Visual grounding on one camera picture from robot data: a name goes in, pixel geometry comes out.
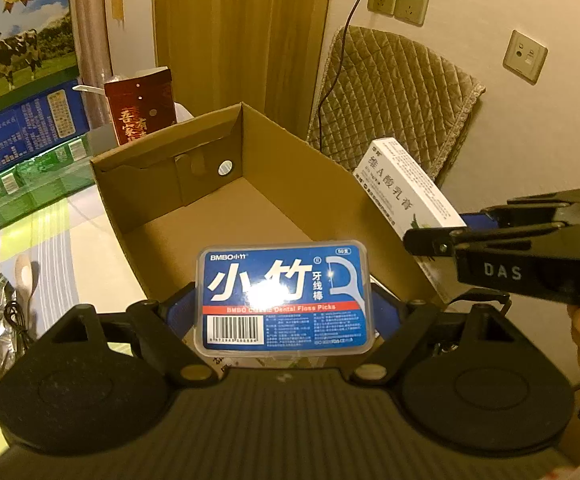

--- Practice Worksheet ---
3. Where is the wooden spoon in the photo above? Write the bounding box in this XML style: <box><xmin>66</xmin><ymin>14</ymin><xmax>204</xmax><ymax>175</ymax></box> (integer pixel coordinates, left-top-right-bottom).
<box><xmin>14</xmin><ymin>254</ymin><xmax>41</xmax><ymax>331</ymax></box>

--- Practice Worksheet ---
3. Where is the dark red gift box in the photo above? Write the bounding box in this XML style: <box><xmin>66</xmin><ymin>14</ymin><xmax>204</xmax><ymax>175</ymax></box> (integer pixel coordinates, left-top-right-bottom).
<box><xmin>104</xmin><ymin>66</ymin><xmax>177</xmax><ymax>147</ymax></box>

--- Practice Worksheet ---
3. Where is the blue printed carton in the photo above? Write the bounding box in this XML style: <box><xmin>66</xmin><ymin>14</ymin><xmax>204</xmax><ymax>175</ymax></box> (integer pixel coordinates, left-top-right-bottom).
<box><xmin>0</xmin><ymin>77</ymin><xmax>91</xmax><ymax>188</ymax></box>

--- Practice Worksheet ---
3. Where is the black cable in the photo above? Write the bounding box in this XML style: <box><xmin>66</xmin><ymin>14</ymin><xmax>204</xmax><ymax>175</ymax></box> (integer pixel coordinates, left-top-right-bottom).
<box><xmin>2</xmin><ymin>300</ymin><xmax>36</xmax><ymax>346</ymax></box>

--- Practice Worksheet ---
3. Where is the beige wall data socket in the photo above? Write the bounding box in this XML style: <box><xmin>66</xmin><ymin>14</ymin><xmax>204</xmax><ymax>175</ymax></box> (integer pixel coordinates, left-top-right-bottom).
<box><xmin>502</xmin><ymin>30</ymin><xmax>549</xmax><ymax>85</ymax></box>

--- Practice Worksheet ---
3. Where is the quilted chair cover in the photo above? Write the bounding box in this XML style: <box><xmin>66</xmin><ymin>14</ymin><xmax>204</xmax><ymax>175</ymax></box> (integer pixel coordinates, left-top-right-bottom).
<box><xmin>306</xmin><ymin>25</ymin><xmax>486</xmax><ymax>188</ymax></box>

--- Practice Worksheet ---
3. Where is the brown cardboard box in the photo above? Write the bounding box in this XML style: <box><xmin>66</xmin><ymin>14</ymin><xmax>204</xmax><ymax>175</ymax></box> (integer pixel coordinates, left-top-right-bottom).
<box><xmin>90</xmin><ymin>101</ymin><xmax>450</xmax><ymax>311</ymax></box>

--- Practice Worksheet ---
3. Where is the milk carton with cow print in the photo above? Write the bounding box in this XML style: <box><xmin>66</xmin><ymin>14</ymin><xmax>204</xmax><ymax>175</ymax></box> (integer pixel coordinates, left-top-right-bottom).
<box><xmin>0</xmin><ymin>0</ymin><xmax>81</xmax><ymax>128</ymax></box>

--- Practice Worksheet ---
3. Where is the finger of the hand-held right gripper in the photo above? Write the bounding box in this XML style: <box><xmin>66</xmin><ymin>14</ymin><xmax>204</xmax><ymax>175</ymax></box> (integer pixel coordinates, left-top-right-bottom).
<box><xmin>402</xmin><ymin>222</ymin><xmax>566</xmax><ymax>261</ymax></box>
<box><xmin>480</xmin><ymin>187</ymin><xmax>580</xmax><ymax>229</ymax></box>

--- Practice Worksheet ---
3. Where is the white slim ointment box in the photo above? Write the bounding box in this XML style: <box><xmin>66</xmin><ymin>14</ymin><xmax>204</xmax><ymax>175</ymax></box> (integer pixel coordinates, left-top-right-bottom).
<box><xmin>354</xmin><ymin>137</ymin><xmax>466</xmax><ymax>306</ymax></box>

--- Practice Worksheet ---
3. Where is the blue floss pick box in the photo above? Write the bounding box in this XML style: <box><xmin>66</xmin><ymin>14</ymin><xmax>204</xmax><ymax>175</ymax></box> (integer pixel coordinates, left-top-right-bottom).
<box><xmin>193</xmin><ymin>240</ymin><xmax>375</xmax><ymax>356</ymax></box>

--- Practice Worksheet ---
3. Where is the checked cloth covered desktop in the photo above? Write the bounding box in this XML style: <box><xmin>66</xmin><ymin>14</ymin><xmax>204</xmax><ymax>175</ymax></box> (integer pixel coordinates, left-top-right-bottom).
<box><xmin>0</xmin><ymin>195</ymin><xmax>171</xmax><ymax>411</ymax></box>

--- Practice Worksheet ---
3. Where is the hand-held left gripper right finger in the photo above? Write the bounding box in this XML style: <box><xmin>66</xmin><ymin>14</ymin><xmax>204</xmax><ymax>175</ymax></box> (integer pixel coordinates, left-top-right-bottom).
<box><xmin>350</xmin><ymin>284</ymin><xmax>523</xmax><ymax>390</ymax></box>

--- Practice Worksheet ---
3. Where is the dark charging cable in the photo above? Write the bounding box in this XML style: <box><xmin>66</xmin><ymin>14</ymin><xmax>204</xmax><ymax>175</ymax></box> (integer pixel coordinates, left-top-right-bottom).
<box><xmin>316</xmin><ymin>0</ymin><xmax>391</xmax><ymax>156</ymax></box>

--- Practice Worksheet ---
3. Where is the green shrink-wrapped pack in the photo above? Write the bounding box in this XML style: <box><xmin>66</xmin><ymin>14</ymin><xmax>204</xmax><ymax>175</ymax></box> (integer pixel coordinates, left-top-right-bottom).
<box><xmin>0</xmin><ymin>132</ymin><xmax>103</xmax><ymax>236</ymax></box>

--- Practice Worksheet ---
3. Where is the pink-brown curtain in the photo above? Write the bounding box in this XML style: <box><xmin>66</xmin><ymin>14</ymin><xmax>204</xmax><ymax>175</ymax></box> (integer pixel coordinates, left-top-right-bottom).
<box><xmin>67</xmin><ymin>0</ymin><xmax>113</xmax><ymax>128</ymax></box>

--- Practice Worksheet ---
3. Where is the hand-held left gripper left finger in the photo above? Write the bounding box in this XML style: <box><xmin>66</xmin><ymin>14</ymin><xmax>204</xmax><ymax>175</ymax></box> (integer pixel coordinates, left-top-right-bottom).
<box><xmin>52</xmin><ymin>282</ymin><xmax>218</xmax><ymax>390</ymax></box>

